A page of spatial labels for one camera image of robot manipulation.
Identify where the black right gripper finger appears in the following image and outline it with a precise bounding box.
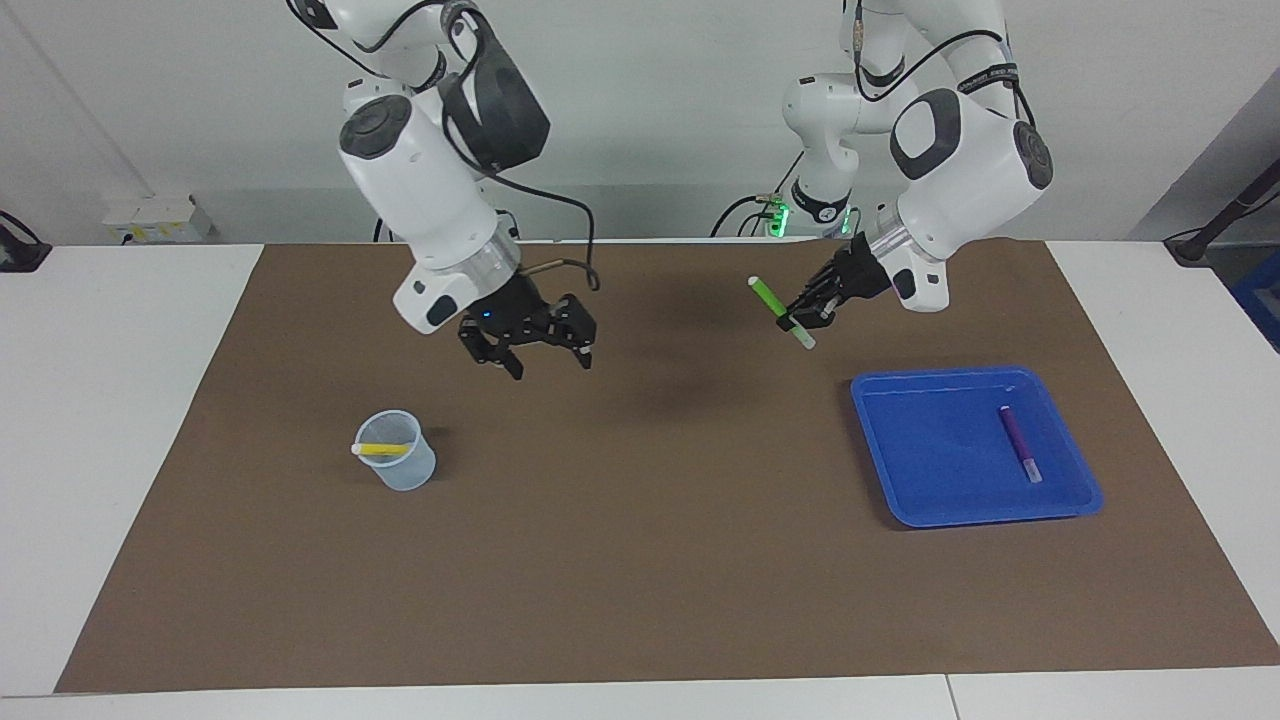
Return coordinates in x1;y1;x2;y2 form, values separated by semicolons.
457;329;527;382
556;292;599;371

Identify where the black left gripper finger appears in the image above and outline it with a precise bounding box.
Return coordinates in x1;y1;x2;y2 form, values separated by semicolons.
776;299;837;334
787;264;847;317

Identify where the green pen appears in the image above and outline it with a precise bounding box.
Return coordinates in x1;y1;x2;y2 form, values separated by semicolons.
747;276;817;351

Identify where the purple pen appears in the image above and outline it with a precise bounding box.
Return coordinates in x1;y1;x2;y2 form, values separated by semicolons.
998;404;1043;485

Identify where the blue plastic tray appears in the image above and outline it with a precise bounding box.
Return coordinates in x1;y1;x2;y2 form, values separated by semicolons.
850;366;1104;529

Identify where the translucent plastic cup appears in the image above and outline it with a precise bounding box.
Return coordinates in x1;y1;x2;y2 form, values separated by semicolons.
353;410;437;492

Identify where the brown table mat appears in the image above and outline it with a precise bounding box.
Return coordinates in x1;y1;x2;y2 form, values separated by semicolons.
55;238;1280;694

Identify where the white power socket box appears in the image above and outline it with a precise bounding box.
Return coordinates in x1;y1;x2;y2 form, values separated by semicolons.
102;195;216;246

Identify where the black stand pole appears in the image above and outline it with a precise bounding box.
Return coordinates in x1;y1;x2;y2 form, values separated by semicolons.
1165;160;1280;266

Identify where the blue crate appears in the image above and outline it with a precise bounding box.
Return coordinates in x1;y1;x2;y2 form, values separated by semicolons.
1228;248;1280;353

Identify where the black desk clamp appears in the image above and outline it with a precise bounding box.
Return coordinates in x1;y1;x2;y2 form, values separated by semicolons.
0;210;53;273

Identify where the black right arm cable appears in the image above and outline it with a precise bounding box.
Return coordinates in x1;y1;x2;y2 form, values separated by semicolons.
285;0;601;293

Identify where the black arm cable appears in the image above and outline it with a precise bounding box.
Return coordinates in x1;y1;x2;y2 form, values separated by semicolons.
285;0;601;293
850;0;1041;131

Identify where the black base cable bundle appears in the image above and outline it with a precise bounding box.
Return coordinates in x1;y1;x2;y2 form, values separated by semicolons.
710;148;806;239

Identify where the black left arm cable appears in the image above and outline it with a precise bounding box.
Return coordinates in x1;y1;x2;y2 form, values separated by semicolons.
850;0;1041;131

